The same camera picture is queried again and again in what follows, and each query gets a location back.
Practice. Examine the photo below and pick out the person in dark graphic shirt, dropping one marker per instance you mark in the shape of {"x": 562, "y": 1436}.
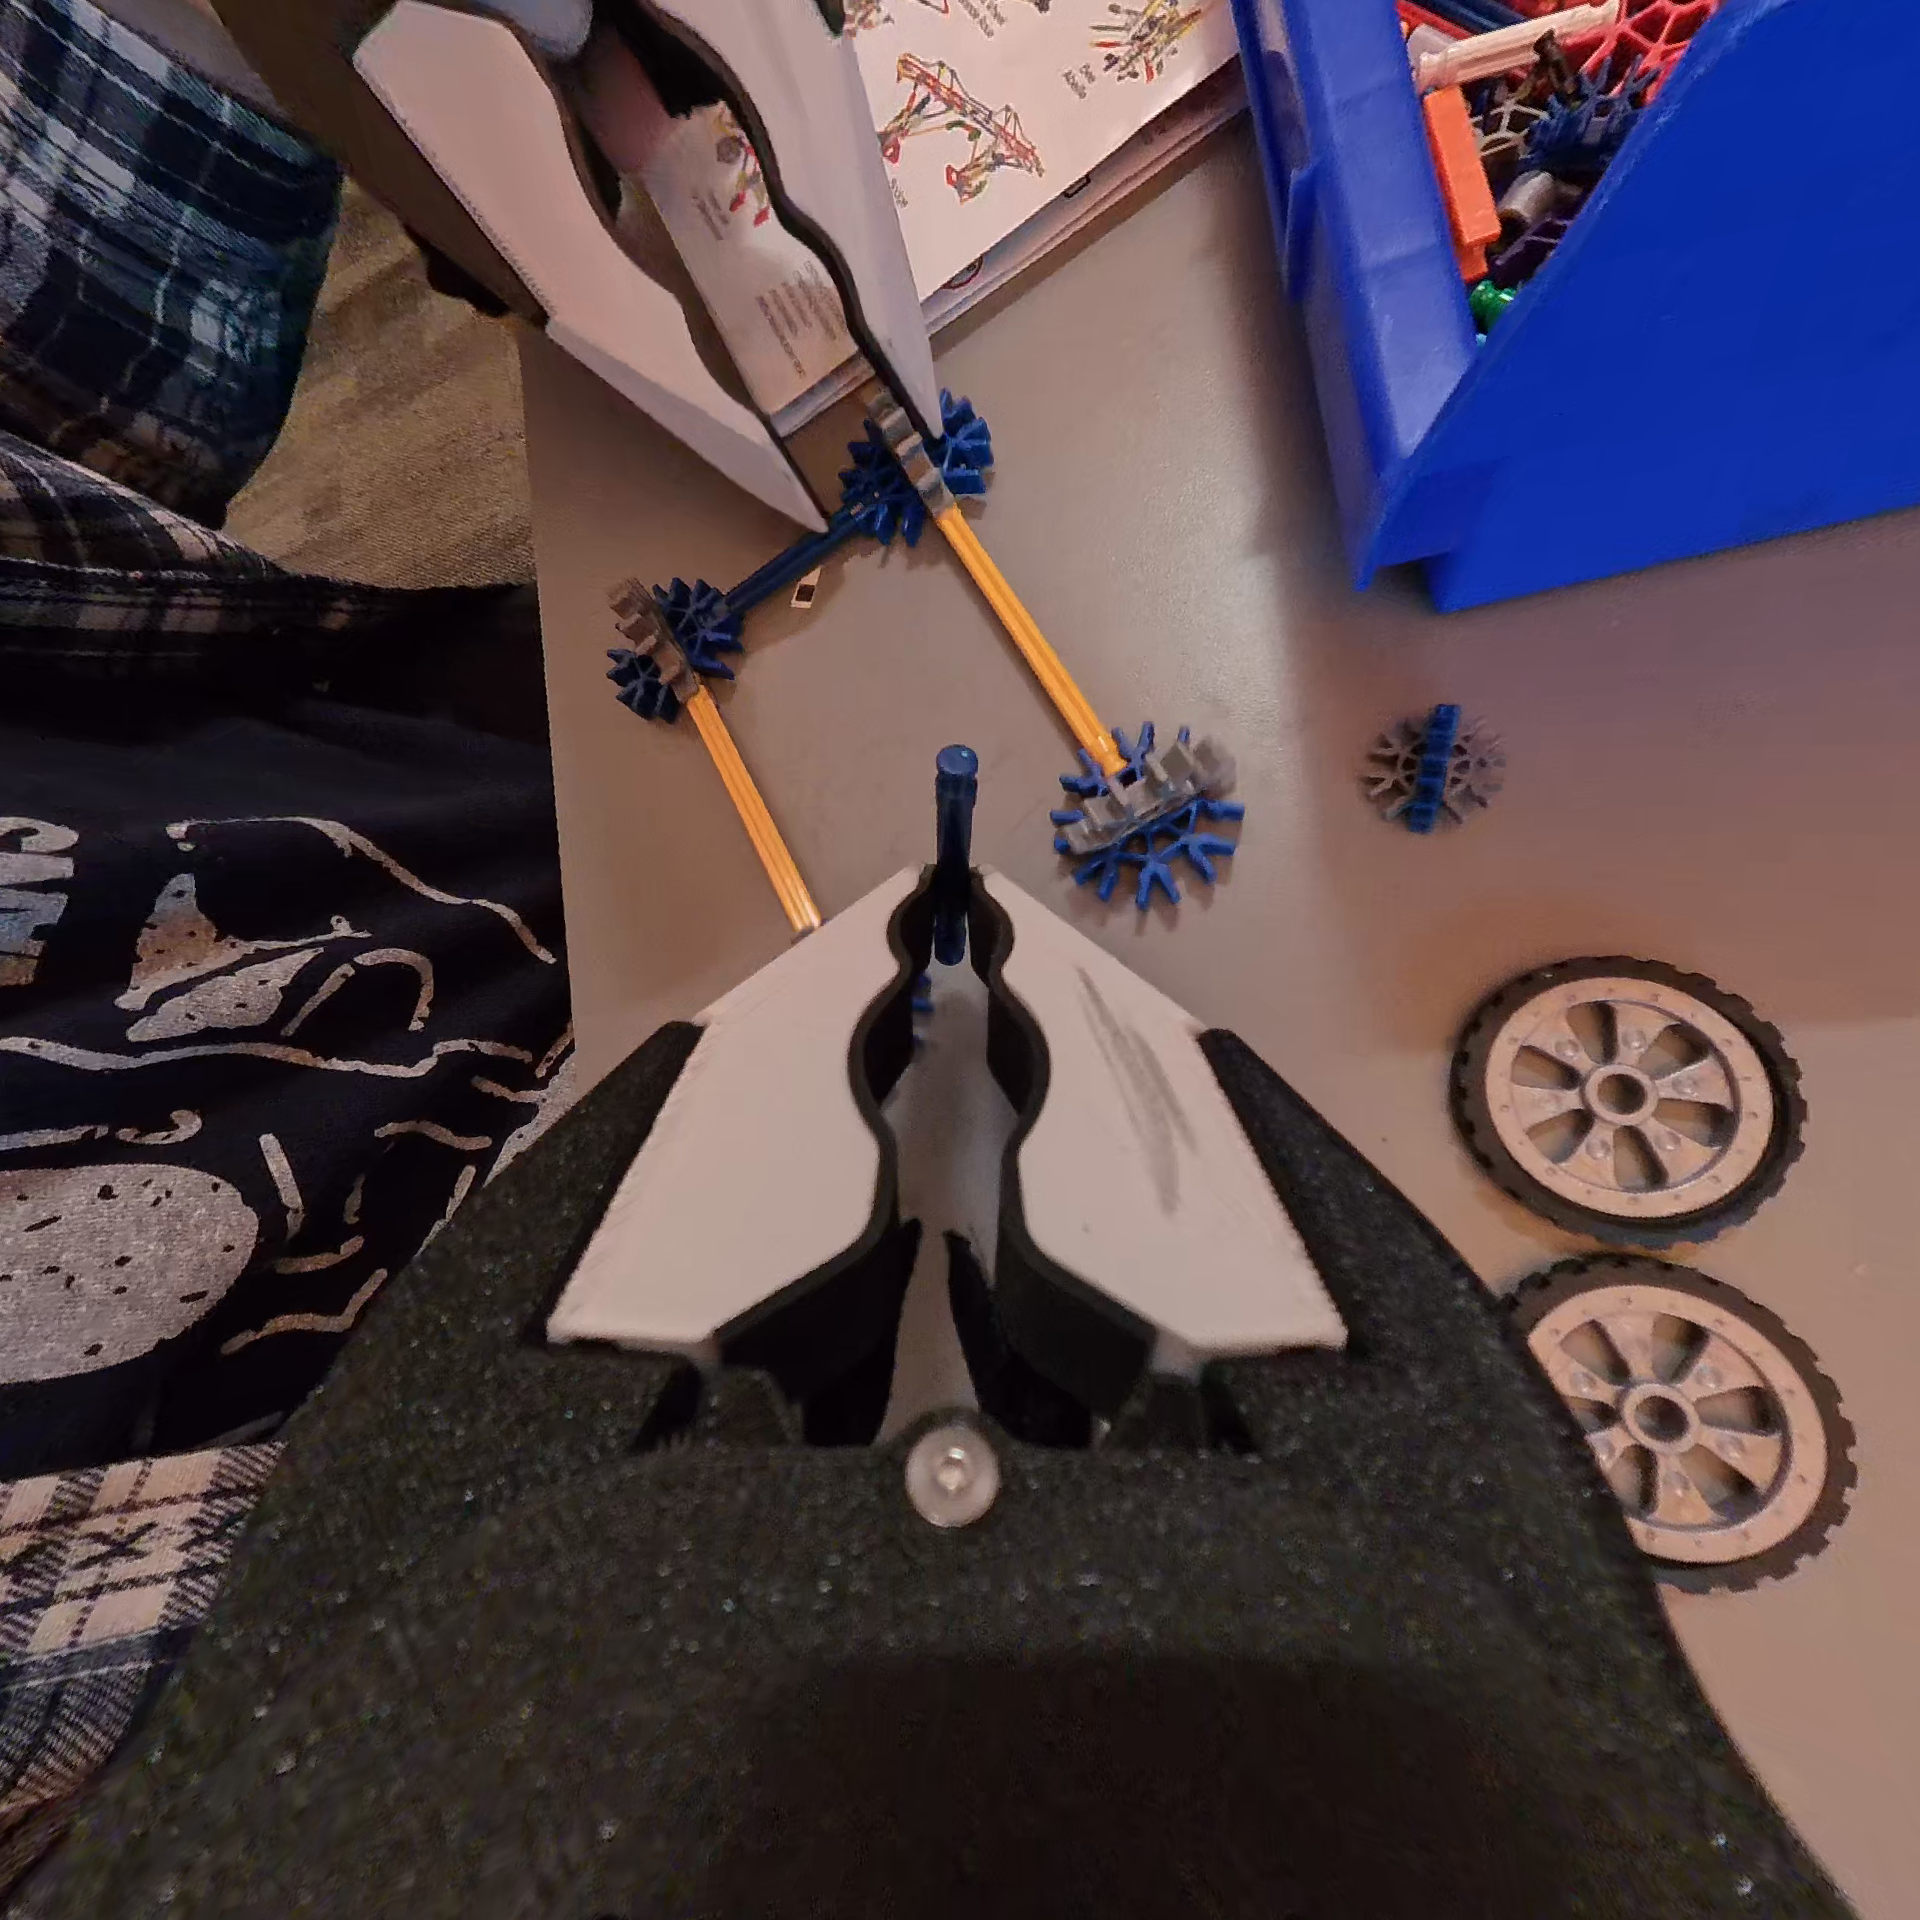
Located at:
{"x": 150, "y": 584}

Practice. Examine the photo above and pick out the pile of colourful toy pieces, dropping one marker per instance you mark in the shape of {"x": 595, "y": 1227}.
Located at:
{"x": 1462, "y": 152}

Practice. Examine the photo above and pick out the yellow blue toy rod frame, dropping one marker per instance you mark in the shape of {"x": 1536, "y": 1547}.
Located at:
{"x": 1020, "y": 623}

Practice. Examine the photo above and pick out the blue grey toy connector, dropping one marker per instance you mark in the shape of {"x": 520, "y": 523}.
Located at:
{"x": 1434, "y": 771}

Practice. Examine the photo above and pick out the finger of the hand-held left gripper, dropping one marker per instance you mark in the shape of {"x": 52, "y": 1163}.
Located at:
{"x": 825, "y": 120}
{"x": 508, "y": 167}

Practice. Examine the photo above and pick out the black printed shirt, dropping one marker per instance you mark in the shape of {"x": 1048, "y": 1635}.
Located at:
{"x": 375, "y": 753}

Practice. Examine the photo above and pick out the white instruction booklet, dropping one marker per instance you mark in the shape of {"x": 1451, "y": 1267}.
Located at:
{"x": 1050, "y": 91}

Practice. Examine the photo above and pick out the grey toy wheel black tire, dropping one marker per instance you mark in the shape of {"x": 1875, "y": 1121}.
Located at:
{"x": 1628, "y": 1097}
{"x": 1672, "y": 1418}

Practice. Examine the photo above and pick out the blue plastic storage bin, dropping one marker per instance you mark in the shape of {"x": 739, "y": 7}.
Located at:
{"x": 1649, "y": 375}

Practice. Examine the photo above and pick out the blue toy rod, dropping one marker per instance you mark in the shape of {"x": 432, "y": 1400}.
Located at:
{"x": 956, "y": 811}

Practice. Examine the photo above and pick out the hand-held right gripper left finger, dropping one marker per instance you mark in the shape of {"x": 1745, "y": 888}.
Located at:
{"x": 733, "y": 1172}

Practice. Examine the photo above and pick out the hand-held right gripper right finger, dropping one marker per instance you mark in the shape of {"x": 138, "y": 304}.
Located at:
{"x": 1169, "y": 1172}

